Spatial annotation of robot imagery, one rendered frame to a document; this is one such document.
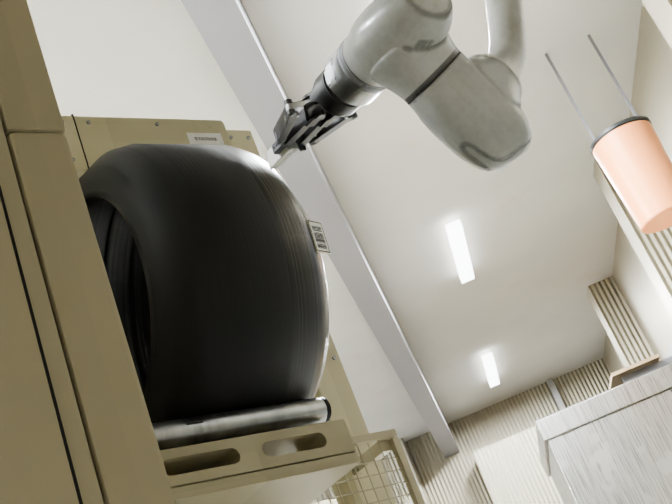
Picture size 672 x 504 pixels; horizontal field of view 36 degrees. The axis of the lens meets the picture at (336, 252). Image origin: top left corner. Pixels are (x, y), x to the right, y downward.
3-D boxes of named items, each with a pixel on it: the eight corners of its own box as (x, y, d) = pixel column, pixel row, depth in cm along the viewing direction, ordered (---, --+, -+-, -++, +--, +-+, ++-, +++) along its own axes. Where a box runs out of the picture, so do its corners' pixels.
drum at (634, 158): (703, 191, 572) (652, 106, 597) (638, 219, 574) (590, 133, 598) (695, 218, 606) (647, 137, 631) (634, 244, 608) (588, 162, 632)
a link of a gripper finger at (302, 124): (328, 114, 155) (320, 114, 154) (290, 151, 163) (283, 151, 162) (321, 92, 156) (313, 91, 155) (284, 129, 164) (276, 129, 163)
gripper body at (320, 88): (363, 62, 155) (332, 95, 162) (316, 58, 150) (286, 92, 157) (378, 106, 152) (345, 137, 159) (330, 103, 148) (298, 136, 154)
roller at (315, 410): (143, 444, 153) (132, 419, 156) (134, 462, 156) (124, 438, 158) (335, 412, 174) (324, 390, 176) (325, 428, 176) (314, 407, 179)
